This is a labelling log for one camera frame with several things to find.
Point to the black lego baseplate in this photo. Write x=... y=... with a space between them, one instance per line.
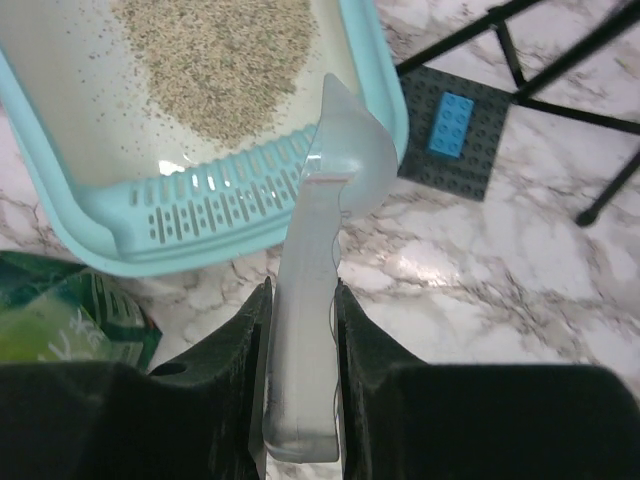
x=469 y=175

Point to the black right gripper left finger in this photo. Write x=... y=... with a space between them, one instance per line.
x=189 y=418

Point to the black tripod stand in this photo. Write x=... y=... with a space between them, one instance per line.
x=622 y=18

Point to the clear plastic scoop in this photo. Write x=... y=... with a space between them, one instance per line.
x=348 y=172

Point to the blue lego brick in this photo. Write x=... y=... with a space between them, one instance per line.
x=450 y=125

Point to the beige litter pile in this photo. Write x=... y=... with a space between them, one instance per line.
x=220 y=68

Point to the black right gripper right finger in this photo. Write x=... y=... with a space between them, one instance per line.
x=408 y=419

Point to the green litter bag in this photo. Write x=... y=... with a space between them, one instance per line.
x=54 y=310

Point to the teal cat litter box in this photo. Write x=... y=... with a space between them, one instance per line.
x=133 y=192

